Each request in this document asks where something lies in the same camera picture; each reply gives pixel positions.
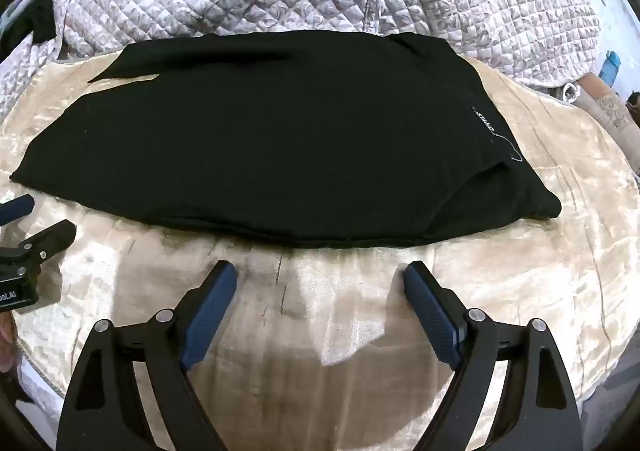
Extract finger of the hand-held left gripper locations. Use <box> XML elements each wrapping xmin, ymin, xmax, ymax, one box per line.
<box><xmin>0</xmin><ymin>220</ymin><xmax>77</xmax><ymax>277</ymax></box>
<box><xmin>0</xmin><ymin>195</ymin><xmax>36</xmax><ymax>228</ymax></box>

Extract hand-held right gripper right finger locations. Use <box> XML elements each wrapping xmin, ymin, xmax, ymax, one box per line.
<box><xmin>402</xmin><ymin>261</ymin><xmax>583</xmax><ymax>451</ymax></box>

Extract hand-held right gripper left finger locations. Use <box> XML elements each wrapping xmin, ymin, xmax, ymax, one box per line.
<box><xmin>57</xmin><ymin>260</ymin><xmax>238</xmax><ymax>451</ymax></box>

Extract black pants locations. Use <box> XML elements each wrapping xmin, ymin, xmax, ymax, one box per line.
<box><xmin>10</xmin><ymin>30</ymin><xmax>562</xmax><ymax>248</ymax></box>

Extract beige velvet blanket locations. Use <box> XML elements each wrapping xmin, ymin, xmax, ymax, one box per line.
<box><xmin>0</xmin><ymin>51</ymin><xmax>640</xmax><ymax>451</ymax></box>

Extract patterned fabric roll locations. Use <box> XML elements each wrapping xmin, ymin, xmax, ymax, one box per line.
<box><xmin>574</xmin><ymin>73</ymin><xmax>639</xmax><ymax>138</ymax></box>

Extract blue plastic object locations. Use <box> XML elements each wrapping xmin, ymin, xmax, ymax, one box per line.
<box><xmin>599</xmin><ymin>50</ymin><xmax>624</xmax><ymax>92</ymax></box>

